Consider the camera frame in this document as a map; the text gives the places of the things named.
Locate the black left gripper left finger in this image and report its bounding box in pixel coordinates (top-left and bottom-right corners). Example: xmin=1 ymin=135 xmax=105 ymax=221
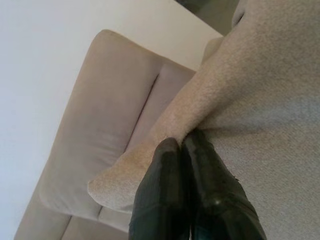
xmin=128 ymin=138 xmax=192 ymax=240

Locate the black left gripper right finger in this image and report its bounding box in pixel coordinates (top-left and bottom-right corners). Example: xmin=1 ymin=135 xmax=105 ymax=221
xmin=180 ymin=129 xmax=267 ymax=240

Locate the beige textured pillow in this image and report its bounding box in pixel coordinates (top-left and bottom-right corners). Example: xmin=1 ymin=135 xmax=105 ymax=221
xmin=87 ymin=0 xmax=320 ymax=240

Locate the beige sofa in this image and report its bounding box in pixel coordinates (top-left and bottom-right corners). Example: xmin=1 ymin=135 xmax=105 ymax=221
xmin=13 ymin=29 xmax=225 ymax=240

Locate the large beige back cushion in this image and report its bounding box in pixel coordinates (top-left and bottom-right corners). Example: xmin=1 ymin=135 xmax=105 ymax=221
xmin=127 ymin=63 xmax=197 ymax=153

